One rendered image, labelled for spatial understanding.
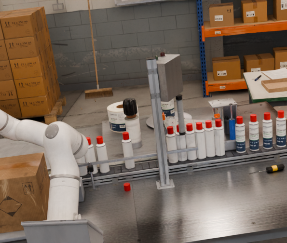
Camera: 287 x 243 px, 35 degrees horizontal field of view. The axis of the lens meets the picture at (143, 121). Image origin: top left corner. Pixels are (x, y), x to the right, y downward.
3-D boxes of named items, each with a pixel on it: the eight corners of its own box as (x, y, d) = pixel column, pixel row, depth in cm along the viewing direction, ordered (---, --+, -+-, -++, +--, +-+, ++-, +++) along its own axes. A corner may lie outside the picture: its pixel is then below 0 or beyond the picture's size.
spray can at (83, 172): (88, 171, 247) (81, 137, 239) (87, 176, 242) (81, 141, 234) (78, 172, 247) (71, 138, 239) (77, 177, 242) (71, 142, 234)
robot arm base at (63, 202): (94, 229, 183) (95, 185, 191) (71, 220, 167) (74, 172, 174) (53, 233, 189) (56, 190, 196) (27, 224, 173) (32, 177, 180)
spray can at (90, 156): (98, 169, 247) (92, 135, 240) (98, 174, 242) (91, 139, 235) (88, 171, 247) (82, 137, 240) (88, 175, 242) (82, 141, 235)
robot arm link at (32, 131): (66, 153, 184) (87, 165, 198) (77, 127, 187) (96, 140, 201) (-17, 129, 209) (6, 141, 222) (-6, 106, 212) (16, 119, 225)
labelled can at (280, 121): (283, 143, 251) (283, 108, 243) (287, 147, 246) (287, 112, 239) (274, 144, 251) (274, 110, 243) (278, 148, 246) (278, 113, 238)
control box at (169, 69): (184, 90, 228) (180, 54, 221) (168, 102, 214) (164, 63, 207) (166, 89, 233) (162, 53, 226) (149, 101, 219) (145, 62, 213)
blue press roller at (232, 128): (235, 143, 253) (233, 116, 247) (236, 146, 249) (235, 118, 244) (229, 144, 252) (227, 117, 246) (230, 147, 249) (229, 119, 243)
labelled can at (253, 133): (257, 147, 250) (256, 112, 243) (260, 151, 245) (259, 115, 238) (248, 148, 250) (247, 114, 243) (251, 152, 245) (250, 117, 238)
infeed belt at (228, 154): (297, 146, 254) (297, 140, 253) (303, 152, 246) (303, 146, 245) (4, 189, 248) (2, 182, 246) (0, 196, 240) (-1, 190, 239)
